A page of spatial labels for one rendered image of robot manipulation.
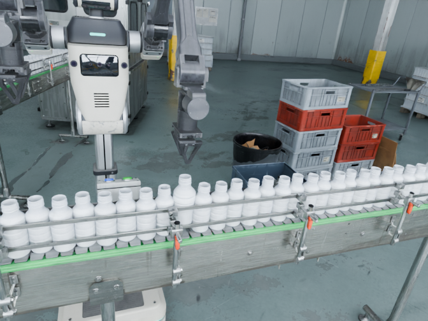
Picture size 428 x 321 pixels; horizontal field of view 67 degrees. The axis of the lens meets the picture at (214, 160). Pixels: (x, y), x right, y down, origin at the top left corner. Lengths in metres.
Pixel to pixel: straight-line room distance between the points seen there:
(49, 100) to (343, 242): 4.27
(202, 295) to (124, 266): 1.25
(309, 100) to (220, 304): 2.02
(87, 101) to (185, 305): 1.36
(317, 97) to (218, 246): 2.45
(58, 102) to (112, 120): 3.46
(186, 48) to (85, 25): 0.67
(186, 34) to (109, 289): 0.78
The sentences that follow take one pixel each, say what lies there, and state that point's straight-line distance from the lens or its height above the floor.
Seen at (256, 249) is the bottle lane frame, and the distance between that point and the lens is 1.19.
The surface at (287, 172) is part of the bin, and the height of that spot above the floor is 0.91.
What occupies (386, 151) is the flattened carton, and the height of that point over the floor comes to 0.34.
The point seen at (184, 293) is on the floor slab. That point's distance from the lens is 2.26.
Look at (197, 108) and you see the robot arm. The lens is 0.82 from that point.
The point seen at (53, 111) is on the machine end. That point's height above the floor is 0.25.
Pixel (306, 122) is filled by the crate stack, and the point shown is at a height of 0.76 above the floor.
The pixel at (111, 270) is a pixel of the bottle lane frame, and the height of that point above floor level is 0.93.
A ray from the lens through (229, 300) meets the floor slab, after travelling 2.25.
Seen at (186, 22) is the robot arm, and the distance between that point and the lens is 0.93.
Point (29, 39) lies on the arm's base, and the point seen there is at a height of 1.50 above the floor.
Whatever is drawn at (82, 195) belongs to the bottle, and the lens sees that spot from 0.99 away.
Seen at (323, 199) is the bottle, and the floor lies 1.07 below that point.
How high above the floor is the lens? 1.65
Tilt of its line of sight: 24 degrees down
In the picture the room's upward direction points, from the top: 5 degrees clockwise
